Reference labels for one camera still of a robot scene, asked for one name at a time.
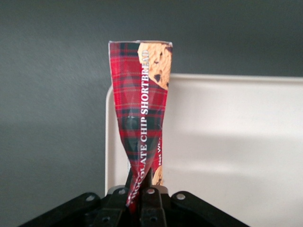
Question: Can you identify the cream plastic tray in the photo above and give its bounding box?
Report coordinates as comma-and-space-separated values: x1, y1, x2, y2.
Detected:
104, 73, 303, 227

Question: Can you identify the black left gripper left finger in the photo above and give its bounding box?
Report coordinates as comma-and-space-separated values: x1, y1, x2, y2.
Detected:
18, 168, 134, 227

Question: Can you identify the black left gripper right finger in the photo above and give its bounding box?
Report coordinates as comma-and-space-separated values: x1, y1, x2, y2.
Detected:
139, 167, 250, 227

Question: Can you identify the red tartan cookie box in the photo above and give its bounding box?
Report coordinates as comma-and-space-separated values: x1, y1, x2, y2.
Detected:
107, 40, 174, 212

